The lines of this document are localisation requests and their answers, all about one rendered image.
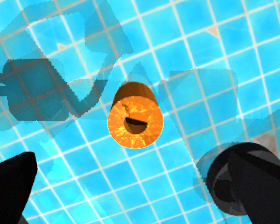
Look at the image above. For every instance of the orange knob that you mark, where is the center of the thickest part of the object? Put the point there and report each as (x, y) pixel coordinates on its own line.
(134, 119)

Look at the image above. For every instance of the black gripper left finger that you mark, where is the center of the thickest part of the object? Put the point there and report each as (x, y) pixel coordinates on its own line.
(17, 176)

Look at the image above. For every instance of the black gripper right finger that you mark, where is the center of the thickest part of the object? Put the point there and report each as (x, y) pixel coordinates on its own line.
(257, 183)

